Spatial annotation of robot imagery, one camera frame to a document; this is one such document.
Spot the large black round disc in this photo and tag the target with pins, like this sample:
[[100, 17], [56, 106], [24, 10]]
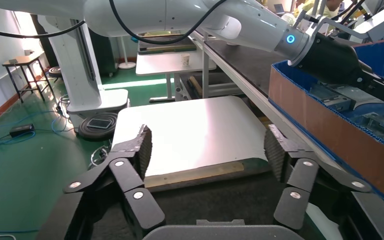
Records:
[[86, 130]]

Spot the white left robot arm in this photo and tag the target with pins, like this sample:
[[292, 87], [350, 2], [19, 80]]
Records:
[[178, 16]]

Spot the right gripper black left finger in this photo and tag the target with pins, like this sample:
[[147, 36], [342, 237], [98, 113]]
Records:
[[129, 172]]

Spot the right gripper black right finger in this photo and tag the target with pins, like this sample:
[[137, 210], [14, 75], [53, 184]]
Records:
[[298, 172]]

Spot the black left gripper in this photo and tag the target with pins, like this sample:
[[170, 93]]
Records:
[[334, 59]]

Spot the blue corrugated plastic box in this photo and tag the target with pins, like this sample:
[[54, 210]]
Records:
[[328, 126]]

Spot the white rounded board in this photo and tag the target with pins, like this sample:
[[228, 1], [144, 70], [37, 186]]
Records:
[[192, 132]]

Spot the small brown side table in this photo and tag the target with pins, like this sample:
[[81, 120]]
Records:
[[21, 60]]

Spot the white round base stand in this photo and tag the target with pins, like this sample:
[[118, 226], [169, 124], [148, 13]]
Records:
[[126, 65]]

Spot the small black work mat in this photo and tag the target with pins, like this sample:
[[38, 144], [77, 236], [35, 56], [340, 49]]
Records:
[[218, 198]]

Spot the short wooden strip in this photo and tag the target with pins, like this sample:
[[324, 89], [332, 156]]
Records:
[[195, 172]]

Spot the black power adapter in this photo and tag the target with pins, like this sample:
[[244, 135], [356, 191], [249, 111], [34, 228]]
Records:
[[21, 130]]

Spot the person in yellow shirt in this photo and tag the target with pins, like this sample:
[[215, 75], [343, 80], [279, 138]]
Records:
[[311, 8]]

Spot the paper cup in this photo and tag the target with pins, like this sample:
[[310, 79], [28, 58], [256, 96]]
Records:
[[185, 60]]

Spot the small black round disc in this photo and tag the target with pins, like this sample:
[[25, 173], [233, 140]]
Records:
[[55, 71]]

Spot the dark smartphone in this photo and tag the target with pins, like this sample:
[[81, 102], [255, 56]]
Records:
[[99, 123]]

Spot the dark topped background table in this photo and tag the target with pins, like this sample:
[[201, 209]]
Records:
[[165, 48]]

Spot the white robot body column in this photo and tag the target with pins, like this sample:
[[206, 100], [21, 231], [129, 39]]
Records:
[[79, 66]]

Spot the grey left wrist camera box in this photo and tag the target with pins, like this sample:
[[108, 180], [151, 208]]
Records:
[[380, 26]]

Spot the white side table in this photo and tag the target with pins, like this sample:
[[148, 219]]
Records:
[[165, 63]]

